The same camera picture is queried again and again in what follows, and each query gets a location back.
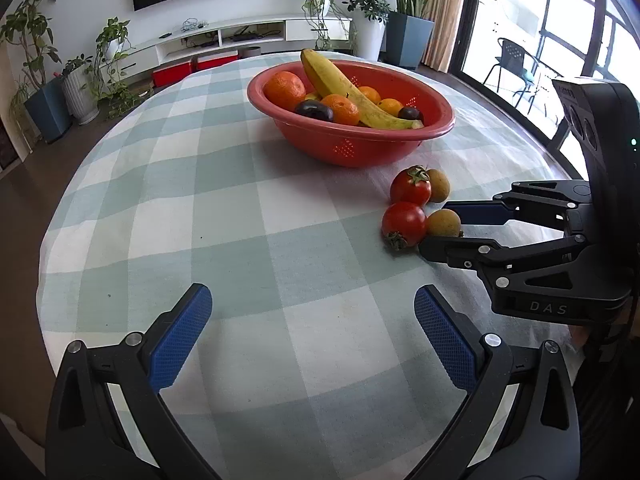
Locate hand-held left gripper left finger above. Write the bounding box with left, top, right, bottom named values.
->
left=45, top=282, right=223, bottom=480

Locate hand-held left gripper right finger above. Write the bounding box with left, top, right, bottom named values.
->
left=402, top=284, right=581, bottom=480

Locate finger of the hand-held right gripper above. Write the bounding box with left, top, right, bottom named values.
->
left=419, top=232, right=588, bottom=286
left=442, top=180, right=593, bottom=233

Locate brown kiwi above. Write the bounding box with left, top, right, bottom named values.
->
left=426, top=209, right=462, bottom=238
left=425, top=168, right=451, bottom=204

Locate red plastic bowl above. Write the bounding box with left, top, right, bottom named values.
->
left=247, top=59, right=457, bottom=168

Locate large yellow banana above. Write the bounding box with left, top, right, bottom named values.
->
left=301, top=48, right=425, bottom=130

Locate red tomato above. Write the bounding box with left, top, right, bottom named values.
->
left=390, top=165, right=432, bottom=207
left=381, top=202, right=428, bottom=251

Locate green white checked tablecloth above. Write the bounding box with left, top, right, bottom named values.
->
left=39, top=50, right=591, bottom=480

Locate black balcony chair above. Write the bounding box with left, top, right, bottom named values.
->
left=482, top=37, right=543, bottom=108

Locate dark grey square planter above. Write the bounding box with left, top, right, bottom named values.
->
left=385, top=11, right=435, bottom=71

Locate glass balcony door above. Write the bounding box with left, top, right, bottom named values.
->
left=450, top=0, right=640, bottom=181

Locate beige curtain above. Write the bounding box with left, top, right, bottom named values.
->
left=419, top=0, right=468, bottom=73

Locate tall white planter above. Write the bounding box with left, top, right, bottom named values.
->
left=357, top=17, right=387, bottom=61

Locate bushy green plant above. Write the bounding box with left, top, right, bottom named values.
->
left=341, top=0, right=391, bottom=23

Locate wooden sideboard cupboard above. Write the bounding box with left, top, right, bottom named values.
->
left=0, top=105, right=22, bottom=176

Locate white ribbed pot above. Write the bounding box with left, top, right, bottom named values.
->
left=61, top=65, right=101, bottom=126

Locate red storage box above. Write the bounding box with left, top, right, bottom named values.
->
left=196, top=55, right=238, bottom=72
left=152, top=62, right=194, bottom=88

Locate blue square planter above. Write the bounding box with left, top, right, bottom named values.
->
left=24, top=77, right=72, bottom=143

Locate white television cabinet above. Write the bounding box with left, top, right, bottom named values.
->
left=97, top=15, right=353, bottom=83

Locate small green plant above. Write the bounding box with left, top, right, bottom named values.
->
left=60, top=55, right=93, bottom=79

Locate long trailing pothos plant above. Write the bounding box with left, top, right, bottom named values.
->
left=92, top=17, right=151, bottom=116

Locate tall thin tree plant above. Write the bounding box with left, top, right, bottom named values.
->
left=0, top=0, right=63, bottom=106

